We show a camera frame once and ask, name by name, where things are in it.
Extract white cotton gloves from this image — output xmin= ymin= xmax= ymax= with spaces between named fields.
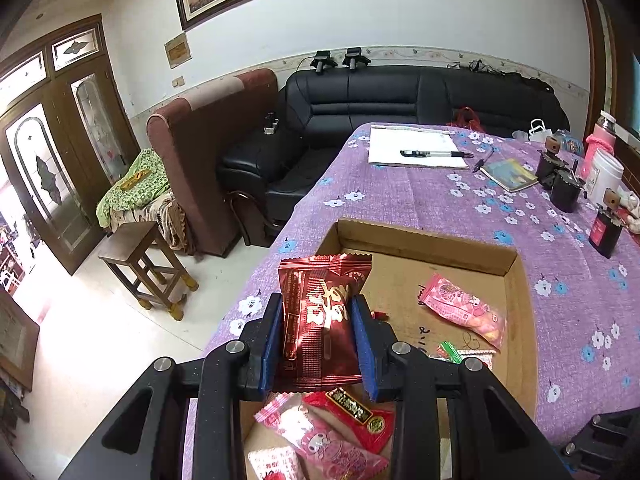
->
xmin=617 ymin=192 xmax=640 ymax=233

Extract black jar with cork knob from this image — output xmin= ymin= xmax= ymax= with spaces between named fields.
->
xmin=550 ymin=167 xmax=586 ymax=213
xmin=535 ymin=136 xmax=571 ymax=190

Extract wooden framed board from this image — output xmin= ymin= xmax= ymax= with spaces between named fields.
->
xmin=0 ymin=290 xmax=41 ymax=391

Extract red bag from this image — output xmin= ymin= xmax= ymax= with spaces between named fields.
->
xmin=447 ymin=106 xmax=482 ymax=133

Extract small colourful notebook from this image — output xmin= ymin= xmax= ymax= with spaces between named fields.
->
xmin=480 ymin=157 xmax=540 ymax=193

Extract pink sleeved thermos bottle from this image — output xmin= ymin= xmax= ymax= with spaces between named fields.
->
xmin=584 ymin=111 xmax=618 ymax=161

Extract pink cartoon snack packet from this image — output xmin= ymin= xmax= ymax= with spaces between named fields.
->
xmin=254 ymin=392 xmax=391 ymax=480
xmin=419 ymin=273 xmax=507 ymax=351

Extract wooden glass cabinet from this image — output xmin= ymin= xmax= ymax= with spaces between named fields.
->
xmin=575 ymin=0 xmax=640 ymax=161

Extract green patterned cloth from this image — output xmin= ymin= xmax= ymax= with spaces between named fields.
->
xmin=96 ymin=149 xmax=173 ymax=228

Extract dark cloth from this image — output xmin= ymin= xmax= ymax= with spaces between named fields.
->
xmin=505 ymin=72 xmax=556 ymax=93

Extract white bag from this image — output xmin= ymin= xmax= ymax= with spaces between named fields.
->
xmin=527 ymin=119 xmax=553 ymax=143

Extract shallow cardboard box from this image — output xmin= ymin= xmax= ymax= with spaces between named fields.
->
xmin=240 ymin=217 xmax=540 ymax=480

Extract black device on sofa back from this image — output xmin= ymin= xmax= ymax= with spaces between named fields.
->
xmin=310 ymin=51 xmax=337 ymax=75
xmin=342 ymin=47 xmax=371 ymax=70

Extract dark red shiny snack packet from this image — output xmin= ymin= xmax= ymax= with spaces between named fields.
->
xmin=277 ymin=253 xmax=373 ymax=393

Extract wooden glazed door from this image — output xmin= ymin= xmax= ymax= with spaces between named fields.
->
xmin=0 ymin=14 xmax=141 ymax=276

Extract black leather sofa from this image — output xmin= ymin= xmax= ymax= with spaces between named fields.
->
xmin=217 ymin=65 xmax=571 ymax=248

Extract black pen with white barrel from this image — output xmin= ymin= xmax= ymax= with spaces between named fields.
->
xmin=400 ymin=149 xmax=467 ymax=160

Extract brown upholstered armchair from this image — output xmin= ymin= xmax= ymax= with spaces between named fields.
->
xmin=146 ymin=68 xmax=278 ymax=258

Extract small wall plaque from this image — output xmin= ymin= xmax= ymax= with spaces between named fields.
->
xmin=164 ymin=32 xmax=192 ymax=69

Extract brown fringed blanket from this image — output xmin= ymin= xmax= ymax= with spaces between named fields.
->
xmin=152 ymin=195 xmax=188 ymax=256

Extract white paper sheet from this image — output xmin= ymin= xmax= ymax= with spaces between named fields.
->
xmin=368 ymin=126 xmax=471 ymax=170

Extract white plastic mug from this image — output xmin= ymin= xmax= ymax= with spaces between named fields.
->
xmin=584 ymin=149 xmax=625 ymax=203

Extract black jar with red label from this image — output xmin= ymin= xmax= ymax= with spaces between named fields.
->
xmin=588 ymin=188 xmax=626 ymax=259

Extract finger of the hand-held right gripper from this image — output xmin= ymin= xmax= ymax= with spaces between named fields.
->
xmin=562 ymin=407 xmax=640 ymax=473

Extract red black-label snack packet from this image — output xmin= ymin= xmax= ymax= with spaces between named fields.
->
xmin=302 ymin=386 xmax=396 ymax=453

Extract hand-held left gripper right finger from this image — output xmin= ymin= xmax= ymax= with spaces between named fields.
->
xmin=348 ymin=296 xmax=573 ymax=480

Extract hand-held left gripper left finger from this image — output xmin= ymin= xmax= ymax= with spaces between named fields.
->
xmin=57 ymin=292 xmax=286 ymax=480

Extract wooden stool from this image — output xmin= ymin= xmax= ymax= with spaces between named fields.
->
xmin=97 ymin=221 xmax=199 ymax=321

